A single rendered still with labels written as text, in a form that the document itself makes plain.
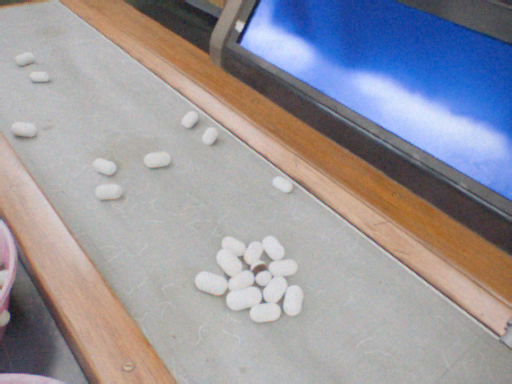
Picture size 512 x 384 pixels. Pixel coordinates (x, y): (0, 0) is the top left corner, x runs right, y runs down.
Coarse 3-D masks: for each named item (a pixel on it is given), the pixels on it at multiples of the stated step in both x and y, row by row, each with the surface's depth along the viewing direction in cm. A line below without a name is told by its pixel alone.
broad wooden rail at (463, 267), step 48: (96, 0) 110; (144, 48) 92; (192, 48) 93; (192, 96) 81; (240, 96) 79; (288, 144) 69; (336, 192) 62; (384, 192) 61; (384, 240) 57; (432, 240) 55; (480, 240) 56; (480, 288) 50
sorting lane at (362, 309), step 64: (0, 64) 87; (64, 64) 89; (128, 64) 91; (0, 128) 71; (64, 128) 72; (128, 128) 73; (192, 128) 75; (64, 192) 61; (128, 192) 62; (192, 192) 63; (256, 192) 63; (128, 256) 53; (192, 256) 54; (320, 256) 55; (384, 256) 56; (192, 320) 47; (320, 320) 48; (384, 320) 49; (448, 320) 49
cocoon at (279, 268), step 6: (270, 264) 52; (276, 264) 51; (282, 264) 51; (288, 264) 51; (294, 264) 52; (270, 270) 51; (276, 270) 51; (282, 270) 51; (288, 270) 51; (294, 270) 51; (276, 276) 51; (282, 276) 52
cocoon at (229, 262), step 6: (222, 252) 52; (228, 252) 52; (222, 258) 51; (228, 258) 51; (234, 258) 51; (222, 264) 51; (228, 264) 51; (234, 264) 51; (240, 264) 51; (228, 270) 51; (234, 270) 51; (240, 270) 51; (234, 276) 51
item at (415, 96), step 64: (256, 0) 23; (320, 0) 20; (384, 0) 19; (448, 0) 17; (256, 64) 22; (320, 64) 20; (384, 64) 18; (448, 64) 17; (320, 128) 20; (384, 128) 18; (448, 128) 17; (448, 192) 16
